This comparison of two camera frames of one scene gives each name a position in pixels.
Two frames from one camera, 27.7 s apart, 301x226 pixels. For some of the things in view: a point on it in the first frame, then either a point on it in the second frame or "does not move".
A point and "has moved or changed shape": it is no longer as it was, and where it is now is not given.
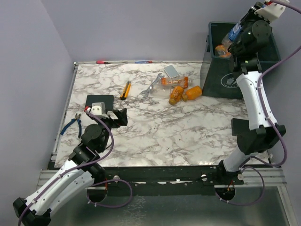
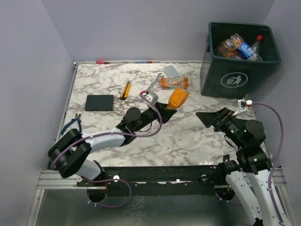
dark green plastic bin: (217, 79) does not move
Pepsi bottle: (232, 35) has moved or changed shape
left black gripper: (122, 119) -> (164, 113)
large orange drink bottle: (220, 51) does not move
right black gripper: (250, 14) -> (212, 118)
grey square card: (171, 71) does not move
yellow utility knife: (126, 91) does not move
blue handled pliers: (76, 117) does not move
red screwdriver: (101, 62) does not move
